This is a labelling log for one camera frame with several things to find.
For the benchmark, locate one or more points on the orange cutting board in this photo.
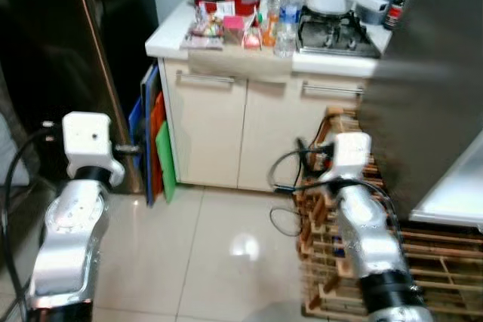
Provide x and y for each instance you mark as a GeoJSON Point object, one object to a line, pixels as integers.
{"type": "Point", "coordinates": [157, 122]}

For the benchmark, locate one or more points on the white mini fridge door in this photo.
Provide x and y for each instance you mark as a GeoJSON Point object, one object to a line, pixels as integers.
{"type": "Point", "coordinates": [456, 194]}

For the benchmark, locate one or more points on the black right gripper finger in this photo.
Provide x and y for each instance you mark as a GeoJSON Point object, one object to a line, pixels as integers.
{"type": "Point", "coordinates": [301, 150]}

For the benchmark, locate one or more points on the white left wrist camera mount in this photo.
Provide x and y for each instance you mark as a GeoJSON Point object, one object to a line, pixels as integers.
{"type": "Point", "coordinates": [87, 141]}

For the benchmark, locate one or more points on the pink box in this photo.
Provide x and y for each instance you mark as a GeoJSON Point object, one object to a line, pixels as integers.
{"type": "Point", "coordinates": [235, 29]}

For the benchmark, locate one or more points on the orange drink bottle green cap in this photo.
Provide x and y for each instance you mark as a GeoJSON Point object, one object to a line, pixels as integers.
{"type": "Point", "coordinates": [270, 20]}

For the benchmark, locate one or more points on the silver mini fridge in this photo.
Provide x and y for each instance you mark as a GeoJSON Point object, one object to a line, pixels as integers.
{"type": "Point", "coordinates": [423, 73]}

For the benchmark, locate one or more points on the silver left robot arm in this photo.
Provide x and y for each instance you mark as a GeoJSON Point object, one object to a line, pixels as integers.
{"type": "Point", "coordinates": [72, 239]}

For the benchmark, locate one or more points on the green cutting board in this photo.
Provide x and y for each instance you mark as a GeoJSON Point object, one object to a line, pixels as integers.
{"type": "Point", "coordinates": [167, 164]}

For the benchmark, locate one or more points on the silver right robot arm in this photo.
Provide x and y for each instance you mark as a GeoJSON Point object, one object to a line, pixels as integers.
{"type": "Point", "coordinates": [370, 239]}

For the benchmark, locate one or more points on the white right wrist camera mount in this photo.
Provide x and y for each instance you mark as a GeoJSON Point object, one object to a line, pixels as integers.
{"type": "Point", "coordinates": [349, 154]}

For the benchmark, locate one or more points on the wooden slatted rack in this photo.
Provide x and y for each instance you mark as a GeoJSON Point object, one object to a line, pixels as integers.
{"type": "Point", "coordinates": [438, 262]}

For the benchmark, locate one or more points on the clear water bottle blue label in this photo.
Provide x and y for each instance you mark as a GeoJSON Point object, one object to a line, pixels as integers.
{"type": "Point", "coordinates": [287, 20]}

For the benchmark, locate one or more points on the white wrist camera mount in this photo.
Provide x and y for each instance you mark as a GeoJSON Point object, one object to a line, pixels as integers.
{"type": "Point", "coordinates": [349, 154]}
{"type": "Point", "coordinates": [87, 141]}

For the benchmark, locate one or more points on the dark bottle red label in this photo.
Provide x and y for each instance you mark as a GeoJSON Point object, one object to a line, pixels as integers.
{"type": "Point", "coordinates": [393, 14]}

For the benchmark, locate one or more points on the beige two-door kitchen cabinet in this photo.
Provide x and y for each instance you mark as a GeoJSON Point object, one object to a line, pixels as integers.
{"type": "Point", "coordinates": [211, 126]}

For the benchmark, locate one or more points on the pile of colourful snack packs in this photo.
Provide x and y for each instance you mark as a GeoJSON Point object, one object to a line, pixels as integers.
{"type": "Point", "coordinates": [204, 29]}

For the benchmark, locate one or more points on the tall black refrigerator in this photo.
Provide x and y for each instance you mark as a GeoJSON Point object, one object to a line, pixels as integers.
{"type": "Point", "coordinates": [60, 50]}

